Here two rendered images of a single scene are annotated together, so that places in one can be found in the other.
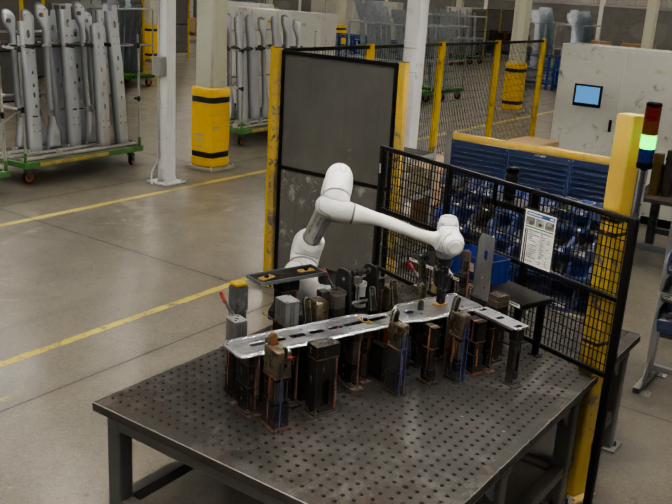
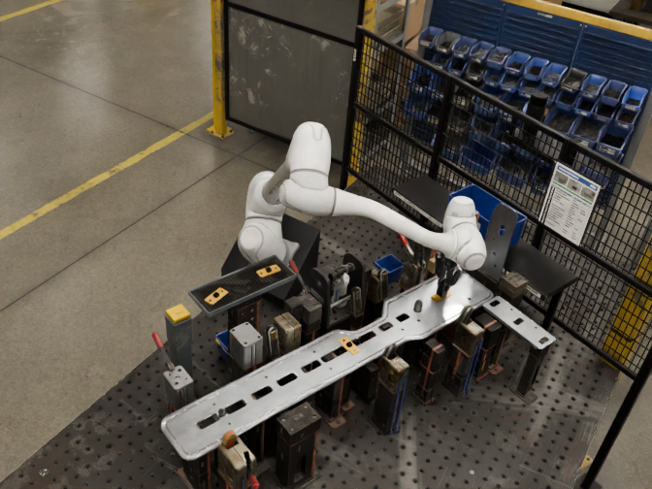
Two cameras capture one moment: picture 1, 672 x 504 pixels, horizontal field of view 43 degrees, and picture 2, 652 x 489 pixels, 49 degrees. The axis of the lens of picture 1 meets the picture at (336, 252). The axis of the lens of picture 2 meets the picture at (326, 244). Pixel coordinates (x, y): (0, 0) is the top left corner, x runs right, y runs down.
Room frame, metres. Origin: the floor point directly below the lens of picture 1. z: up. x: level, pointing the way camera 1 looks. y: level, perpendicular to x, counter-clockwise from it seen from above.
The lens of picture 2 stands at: (1.92, 0.13, 2.86)
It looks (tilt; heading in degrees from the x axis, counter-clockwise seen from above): 38 degrees down; 355
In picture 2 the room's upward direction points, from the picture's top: 5 degrees clockwise
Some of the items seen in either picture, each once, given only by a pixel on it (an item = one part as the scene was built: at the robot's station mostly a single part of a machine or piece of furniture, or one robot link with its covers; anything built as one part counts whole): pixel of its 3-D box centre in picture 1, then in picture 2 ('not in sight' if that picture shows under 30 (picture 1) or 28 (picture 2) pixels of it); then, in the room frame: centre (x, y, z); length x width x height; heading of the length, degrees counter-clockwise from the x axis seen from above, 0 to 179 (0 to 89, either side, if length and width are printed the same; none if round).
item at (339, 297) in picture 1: (333, 329); (307, 338); (3.85, -0.01, 0.89); 0.13 x 0.11 x 0.38; 36
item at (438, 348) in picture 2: (430, 353); (429, 373); (3.73, -0.48, 0.84); 0.11 x 0.08 x 0.29; 36
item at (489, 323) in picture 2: (473, 345); (480, 346); (3.87, -0.70, 0.84); 0.11 x 0.10 x 0.28; 36
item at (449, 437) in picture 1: (403, 367); (391, 364); (3.92, -0.37, 0.68); 2.56 x 1.61 x 0.04; 146
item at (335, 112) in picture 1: (332, 183); (290, 30); (6.58, 0.06, 1.00); 1.34 x 0.14 x 2.00; 56
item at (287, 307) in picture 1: (285, 340); (245, 374); (3.65, 0.21, 0.90); 0.13 x 0.10 x 0.41; 36
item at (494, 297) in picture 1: (495, 326); (505, 311); (4.03, -0.83, 0.88); 0.08 x 0.08 x 0.36; 36
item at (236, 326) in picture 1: (235, 355); (180, 412); (3.49, 0.42, 0.88); 0.11 x 0.10 x 0.36; 36
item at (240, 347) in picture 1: (362, 323); (345, 350); (3.69, -0.14, 1.00); 1.38 x 0.22 x 0.02; 126
